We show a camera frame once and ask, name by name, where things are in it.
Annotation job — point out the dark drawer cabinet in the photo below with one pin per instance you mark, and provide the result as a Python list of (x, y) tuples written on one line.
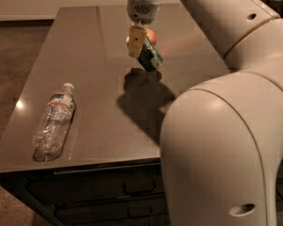
[(130, 195)]

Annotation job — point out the red apple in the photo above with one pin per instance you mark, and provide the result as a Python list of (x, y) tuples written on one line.
[(152, 36)]

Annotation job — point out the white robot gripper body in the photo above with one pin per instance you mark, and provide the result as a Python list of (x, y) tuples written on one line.
[(143, 10)]

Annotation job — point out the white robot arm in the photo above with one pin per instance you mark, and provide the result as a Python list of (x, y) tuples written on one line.
[(221, 142)]

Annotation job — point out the clear plastic water bottle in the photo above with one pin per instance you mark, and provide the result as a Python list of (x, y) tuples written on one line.
[(55, 120)]

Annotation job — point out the green soda can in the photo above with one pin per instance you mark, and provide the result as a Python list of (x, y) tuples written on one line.
[(149, 57)]

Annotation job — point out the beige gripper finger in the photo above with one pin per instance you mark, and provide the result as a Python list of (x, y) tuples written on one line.
[(136, 38)]

